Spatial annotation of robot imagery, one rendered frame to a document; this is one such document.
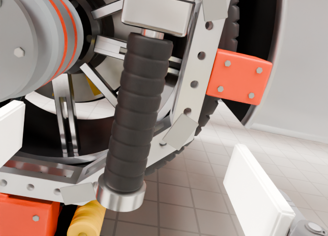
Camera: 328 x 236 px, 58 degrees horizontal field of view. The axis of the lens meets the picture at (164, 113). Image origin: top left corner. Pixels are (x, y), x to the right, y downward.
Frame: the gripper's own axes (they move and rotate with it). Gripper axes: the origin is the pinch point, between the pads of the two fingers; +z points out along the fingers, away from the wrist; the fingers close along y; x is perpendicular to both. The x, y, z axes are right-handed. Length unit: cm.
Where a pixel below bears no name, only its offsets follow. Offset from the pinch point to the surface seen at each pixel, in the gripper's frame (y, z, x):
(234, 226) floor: 62, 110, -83
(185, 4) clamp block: 1.9, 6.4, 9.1
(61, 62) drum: -10.1, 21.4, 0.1
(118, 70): -5.3, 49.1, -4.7
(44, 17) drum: -11.6, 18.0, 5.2
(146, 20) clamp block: -0.6, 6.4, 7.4
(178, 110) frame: 6.6, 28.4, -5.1
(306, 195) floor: 127, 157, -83
